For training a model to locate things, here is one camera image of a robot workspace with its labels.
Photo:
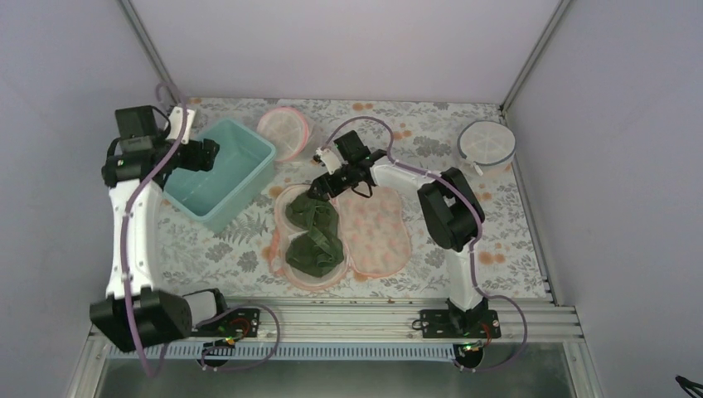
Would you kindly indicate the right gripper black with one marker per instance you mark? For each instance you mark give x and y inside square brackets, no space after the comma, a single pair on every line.
[323,185]

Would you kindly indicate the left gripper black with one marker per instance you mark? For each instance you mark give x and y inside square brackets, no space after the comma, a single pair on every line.
[207,155]

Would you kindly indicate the mint green plastic bin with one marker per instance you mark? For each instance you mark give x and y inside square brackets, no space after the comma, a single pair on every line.
[243,167]

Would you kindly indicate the floral mesh bra laundry bag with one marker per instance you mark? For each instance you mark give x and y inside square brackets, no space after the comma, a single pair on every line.
[375,240]

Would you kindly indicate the dark green bra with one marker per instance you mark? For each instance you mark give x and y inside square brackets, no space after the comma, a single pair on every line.
[318,250]

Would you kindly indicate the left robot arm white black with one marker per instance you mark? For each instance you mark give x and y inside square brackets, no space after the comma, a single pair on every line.
[137,312]

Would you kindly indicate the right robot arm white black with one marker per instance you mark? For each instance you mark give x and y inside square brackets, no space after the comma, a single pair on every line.
[450,210]

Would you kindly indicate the pink-trimmed white cylindrical laundry bag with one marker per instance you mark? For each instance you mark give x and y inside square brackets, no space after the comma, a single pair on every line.
[294,135]

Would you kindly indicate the grey-trimmed white cylindrical laundry bag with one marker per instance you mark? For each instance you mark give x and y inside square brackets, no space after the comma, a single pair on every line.
[487,147]

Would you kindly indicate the floral patterned table cloth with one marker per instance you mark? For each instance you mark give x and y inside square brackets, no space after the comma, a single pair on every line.
[422,134]

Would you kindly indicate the white wrist camera on right gripper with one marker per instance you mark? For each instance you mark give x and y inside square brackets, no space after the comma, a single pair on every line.
[327,158]

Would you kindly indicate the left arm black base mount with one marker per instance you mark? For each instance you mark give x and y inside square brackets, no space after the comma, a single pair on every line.
[227,333]

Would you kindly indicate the aluminium frame post left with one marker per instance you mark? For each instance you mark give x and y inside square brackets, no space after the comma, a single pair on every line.
[145,41]

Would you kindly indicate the aluminium frame post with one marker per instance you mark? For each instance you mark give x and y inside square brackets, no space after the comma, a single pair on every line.
[145,41]
[561,8]

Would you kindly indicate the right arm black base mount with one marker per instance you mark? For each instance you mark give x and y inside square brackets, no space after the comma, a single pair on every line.
[477,327]

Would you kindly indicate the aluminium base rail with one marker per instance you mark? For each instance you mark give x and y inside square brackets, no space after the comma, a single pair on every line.
[358,348]

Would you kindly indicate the aluminium frame post right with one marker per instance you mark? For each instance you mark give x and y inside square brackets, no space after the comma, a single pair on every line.
[561,8]

